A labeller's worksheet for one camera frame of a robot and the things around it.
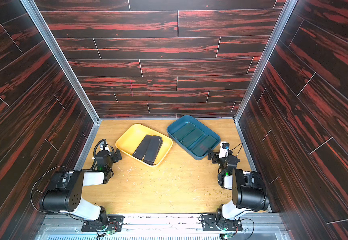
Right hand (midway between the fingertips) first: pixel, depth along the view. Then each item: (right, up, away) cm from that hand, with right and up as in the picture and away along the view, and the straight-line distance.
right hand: (220, 147), depth 92 cm
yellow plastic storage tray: (-60, +5, +14) cm, 62 cm away
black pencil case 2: (-44, -5, +7) cm, 44 cm away
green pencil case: (-10, -1, +7) cm, 12 cm away
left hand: (-70, -2, +3) cm, 70 cm away
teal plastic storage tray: (-25, +17, +23) cm, 38 cm away
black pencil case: (-51, -1, +9) cm, 51 cm away
